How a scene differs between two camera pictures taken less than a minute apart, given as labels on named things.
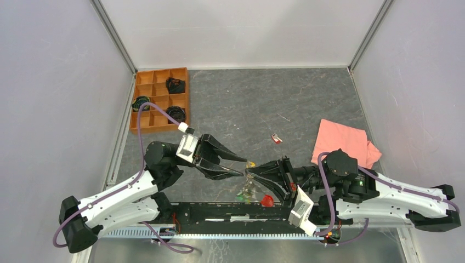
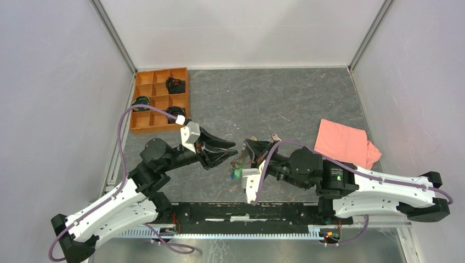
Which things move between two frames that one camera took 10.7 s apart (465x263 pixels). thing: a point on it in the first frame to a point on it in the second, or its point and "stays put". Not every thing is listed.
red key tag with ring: (275, 138) stays put
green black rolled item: (138, 101) stays put
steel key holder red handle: (251, 191) to (237, 162)
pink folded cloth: (332, 136) stays put
